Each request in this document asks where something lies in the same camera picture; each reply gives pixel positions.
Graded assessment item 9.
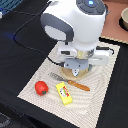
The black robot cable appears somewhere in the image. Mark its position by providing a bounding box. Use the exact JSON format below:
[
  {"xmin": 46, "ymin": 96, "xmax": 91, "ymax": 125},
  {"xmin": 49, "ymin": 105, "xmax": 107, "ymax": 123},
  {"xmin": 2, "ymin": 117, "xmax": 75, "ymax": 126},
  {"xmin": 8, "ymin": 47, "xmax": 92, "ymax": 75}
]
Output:
[{"xmin": 12, "ymin": 1, "xmax": 59, "ymax": 66}]

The beige bowl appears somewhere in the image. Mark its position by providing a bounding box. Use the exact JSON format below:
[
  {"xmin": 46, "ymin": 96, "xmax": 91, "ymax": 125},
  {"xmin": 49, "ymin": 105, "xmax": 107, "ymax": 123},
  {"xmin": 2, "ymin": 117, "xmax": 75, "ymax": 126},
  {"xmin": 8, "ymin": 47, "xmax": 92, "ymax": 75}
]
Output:
[{"xmin": 121, "ymin": 7, "xmax": 128, "ymax": 30}]

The pink brown mat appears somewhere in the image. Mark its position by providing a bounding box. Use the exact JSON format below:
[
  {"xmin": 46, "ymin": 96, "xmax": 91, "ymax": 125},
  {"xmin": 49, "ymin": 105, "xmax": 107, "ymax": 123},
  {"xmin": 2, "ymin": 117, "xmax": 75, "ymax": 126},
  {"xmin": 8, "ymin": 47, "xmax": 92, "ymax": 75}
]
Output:
[{"xmin": 101, "ymin": 0, "xmax": 128, "ymax": 43}]

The round wooden plate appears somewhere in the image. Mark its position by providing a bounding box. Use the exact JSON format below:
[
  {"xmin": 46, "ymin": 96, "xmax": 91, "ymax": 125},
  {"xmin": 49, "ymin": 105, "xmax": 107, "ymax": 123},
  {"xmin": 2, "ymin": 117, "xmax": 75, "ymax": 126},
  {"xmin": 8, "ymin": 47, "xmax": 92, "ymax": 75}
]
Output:
[{"xmin": 61, "ymin": 67, "xmax": 88, "ymax": 81}]

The beige woven placemat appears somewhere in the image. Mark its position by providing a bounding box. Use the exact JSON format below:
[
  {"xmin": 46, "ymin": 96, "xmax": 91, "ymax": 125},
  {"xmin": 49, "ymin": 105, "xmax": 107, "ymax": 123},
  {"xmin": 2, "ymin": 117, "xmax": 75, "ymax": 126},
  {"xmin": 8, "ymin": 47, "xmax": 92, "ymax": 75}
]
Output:
[{"xmin": 18, "ymin": 42, "xmax": 120, "ymax": 128}]

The red toy tomato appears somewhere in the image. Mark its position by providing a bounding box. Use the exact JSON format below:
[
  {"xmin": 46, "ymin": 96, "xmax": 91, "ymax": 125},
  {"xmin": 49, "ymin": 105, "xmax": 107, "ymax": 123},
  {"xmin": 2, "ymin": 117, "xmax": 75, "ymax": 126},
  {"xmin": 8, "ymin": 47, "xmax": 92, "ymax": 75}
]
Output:
[{"xmin": 35, "ymin": 81, "xmax": 49, "ymax": 96}]

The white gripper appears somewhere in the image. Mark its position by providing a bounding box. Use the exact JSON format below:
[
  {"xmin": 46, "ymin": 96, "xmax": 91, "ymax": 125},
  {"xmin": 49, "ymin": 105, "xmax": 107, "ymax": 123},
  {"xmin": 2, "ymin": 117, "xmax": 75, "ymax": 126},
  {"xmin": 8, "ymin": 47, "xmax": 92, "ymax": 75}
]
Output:
[{"xmin": 57, "ymin": 42, "xmax": 111, "ymax": 70}]

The wooden handled fork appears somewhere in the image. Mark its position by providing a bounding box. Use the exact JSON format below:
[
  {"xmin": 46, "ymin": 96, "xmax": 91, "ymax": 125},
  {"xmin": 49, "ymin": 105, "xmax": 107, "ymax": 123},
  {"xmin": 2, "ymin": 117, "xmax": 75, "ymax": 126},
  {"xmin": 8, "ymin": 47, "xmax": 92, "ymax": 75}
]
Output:
[{"xmin": 48, "ymin": 72, "xmax": 90, "ymax": 91}]

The yellow butter box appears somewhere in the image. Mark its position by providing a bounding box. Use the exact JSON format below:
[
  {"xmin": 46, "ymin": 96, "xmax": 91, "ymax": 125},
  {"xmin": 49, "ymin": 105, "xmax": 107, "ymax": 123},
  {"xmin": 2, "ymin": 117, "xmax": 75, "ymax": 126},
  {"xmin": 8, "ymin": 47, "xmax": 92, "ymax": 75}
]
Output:
[{"xmin": 56, "ymin": 82, "xmax": 72, "ymax": 105}]

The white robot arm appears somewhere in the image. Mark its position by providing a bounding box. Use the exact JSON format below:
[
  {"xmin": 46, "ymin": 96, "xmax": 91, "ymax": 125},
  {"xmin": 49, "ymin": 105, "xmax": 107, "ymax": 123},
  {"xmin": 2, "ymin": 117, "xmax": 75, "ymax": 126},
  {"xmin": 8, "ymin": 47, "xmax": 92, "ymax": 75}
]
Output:
[{"xmin": 40, "ymin": 0, "xmax": 112, "ymax": 70}]

